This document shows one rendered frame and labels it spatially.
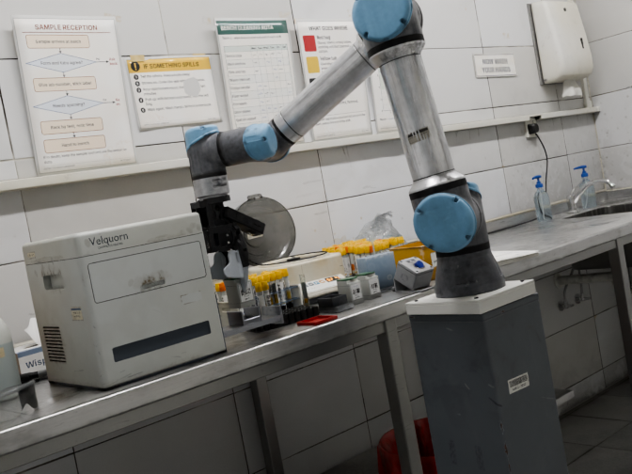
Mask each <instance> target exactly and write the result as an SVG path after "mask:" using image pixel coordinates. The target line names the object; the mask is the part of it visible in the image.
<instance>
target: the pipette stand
mask: <svg viewBox="0 0 632 474"><path fill-rule="evenodd" d="M356 263H357V269H358V273H359V274H360V273H364V272H375V275H376V276H378V279H379V285H380V290H381V293H382V292H387V291H391V290H394V289H395V287H394V281H393V278H394V277H395V273H396V264H395V259H394V254H393V251H391V252H382V253H379V254H375V256H374V255H371V256H368V257H364V258H360V259H356Z"/></svg>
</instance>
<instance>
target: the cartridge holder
mask: <svg viewBox="0 0 632 474"><path fill-rule="evenodd" d="M317 300H318V305H319V306H318V310H319V313H320V312H335V313H339V312H342V311H343V310H346V309H351V308H354V303H348V301H347V296H346V294H330V295H328V296H325V297H321V298H318V299H317Z"/></svg>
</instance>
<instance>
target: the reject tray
mask: <svg viewBox="0 0 632 474"><path fill-rule="evenodd" d="M336 319H338V315H318V316H315V317H312V318H309V319H305V320H303V321H300V322H297V325H319V324H324V323H327V322H330V321H333V320H336Z"/></svg>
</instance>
